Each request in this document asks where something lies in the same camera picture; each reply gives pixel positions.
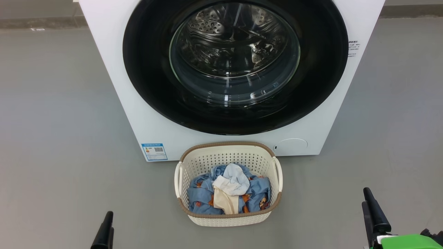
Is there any blue energy label sticker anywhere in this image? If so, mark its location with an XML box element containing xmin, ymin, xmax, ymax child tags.
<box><xmin>141</xmin><ymin>142</ymin><xmax>168</xmax><ymax>162</ymax></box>

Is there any round white filter cover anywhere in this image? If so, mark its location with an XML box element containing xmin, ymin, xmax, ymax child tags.
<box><xmin>274</xmin><ymin>138</ymin><xmax>308</xmax><ymax>156</ymax></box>

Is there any white front-load washing machine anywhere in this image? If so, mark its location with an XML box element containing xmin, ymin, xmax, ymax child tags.
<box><xmin>79</xmin><ymin>0</ymin><xmax>386</xmax><ymax>162</ymax></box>

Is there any blue patterned garment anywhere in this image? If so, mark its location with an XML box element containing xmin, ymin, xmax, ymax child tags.
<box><xmin>187</xmin><ymin>164</ymin><xmax>271</xmax><ymax>215</ymax></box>

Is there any white and cream garment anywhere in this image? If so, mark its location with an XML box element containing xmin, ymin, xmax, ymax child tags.
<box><xmin>212</xmin><ymin>163</ymin><xmax>250</xmax><ymax>215</ymax></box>

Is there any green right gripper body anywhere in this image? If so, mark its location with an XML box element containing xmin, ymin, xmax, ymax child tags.
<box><xmin>370</xmin><ymin>234</ymin><xmax>443</xmax><ymax>249</ymax></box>

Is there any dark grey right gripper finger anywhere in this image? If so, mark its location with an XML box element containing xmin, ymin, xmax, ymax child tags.
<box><xmin>362</xmin><ymin>202</ymin><xmax>377</xmax><ymax>247</ymax></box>
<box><xmin>363</xmin><ymin>187</ymin><xmax>392</xmax><ymax>236</ymax></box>

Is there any cream perforated laundry basket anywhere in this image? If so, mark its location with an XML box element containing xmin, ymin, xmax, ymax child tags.
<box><xmin>174</xmin><ymin>141</ymin><xmax>283</xmax><ymax>227</ymax></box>

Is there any black round glass washer door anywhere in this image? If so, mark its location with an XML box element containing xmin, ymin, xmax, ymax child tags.
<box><xmin>123</xmin><ymin>0</ymin><xmax>349</xmax><ymax>136</ymax></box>

